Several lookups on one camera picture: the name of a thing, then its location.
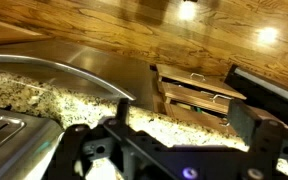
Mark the wooden kitchen drawer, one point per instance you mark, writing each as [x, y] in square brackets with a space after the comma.
[190, 96]
[197, 118]
[184, 75]

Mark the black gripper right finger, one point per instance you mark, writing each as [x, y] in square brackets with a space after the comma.
[244, 120]

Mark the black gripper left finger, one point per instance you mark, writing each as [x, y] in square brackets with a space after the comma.
[122, 110]

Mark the stainless steel two-slot toaster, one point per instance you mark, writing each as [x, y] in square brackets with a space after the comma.
[34, 143]

